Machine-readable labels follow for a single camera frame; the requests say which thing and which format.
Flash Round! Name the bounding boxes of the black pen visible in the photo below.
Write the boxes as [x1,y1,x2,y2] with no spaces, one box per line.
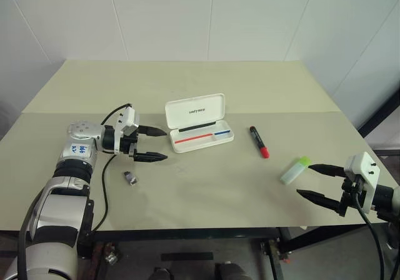
[179,120,217,134]

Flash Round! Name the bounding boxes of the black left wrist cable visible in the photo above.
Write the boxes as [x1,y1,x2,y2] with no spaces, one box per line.
[90,103,132,231]

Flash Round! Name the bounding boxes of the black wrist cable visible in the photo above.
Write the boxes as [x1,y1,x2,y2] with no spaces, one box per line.
[351,181,388,280]
[90,103,132,231]

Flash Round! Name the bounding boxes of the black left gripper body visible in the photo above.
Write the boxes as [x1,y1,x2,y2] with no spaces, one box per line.
[120,126,141,163]

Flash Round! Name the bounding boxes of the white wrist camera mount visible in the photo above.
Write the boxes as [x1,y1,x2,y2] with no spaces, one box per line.
[112,106,140,154]
[344,151,381,214]

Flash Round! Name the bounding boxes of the black marker with red cap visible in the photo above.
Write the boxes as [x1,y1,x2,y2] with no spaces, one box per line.
[249,126,271,160]

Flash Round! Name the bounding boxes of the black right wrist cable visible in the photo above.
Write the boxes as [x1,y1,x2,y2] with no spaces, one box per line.
[351,181,388,280]

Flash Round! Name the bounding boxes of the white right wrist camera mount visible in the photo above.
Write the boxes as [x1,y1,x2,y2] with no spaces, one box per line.
[344,151,381,214]

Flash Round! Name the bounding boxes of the black metal stand frame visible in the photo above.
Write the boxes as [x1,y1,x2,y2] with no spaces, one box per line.
[357,82,400,159]

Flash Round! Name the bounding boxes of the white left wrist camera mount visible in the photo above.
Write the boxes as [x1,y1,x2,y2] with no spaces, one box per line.
[112,106,140,154]

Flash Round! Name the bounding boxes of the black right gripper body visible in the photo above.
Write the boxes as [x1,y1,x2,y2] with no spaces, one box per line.
[339,175,364,218]

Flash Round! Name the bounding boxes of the red pen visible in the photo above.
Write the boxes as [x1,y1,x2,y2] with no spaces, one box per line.
[174,132,214,145]

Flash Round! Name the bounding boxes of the black metal table frame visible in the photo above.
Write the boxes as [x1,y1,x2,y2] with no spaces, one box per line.
[90,223,394,280]

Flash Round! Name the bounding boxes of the white Unitree pencil case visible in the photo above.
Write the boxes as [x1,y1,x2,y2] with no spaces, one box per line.
[164,92,236,154]

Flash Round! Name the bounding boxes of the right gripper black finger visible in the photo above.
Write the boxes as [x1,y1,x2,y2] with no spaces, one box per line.
[309,164,348,178]
[296,189,342,213]

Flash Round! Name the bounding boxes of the dark rounded shape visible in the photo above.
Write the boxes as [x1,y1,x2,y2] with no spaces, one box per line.
[214,261,251,280]
[148,267,172,280]

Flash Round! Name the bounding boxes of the white stick with green cap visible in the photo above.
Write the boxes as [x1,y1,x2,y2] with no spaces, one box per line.
[280,156,312,186]

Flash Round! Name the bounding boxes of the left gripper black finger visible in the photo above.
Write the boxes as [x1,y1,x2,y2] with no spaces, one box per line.
[132,151,169,163]
[137,124,169,138]

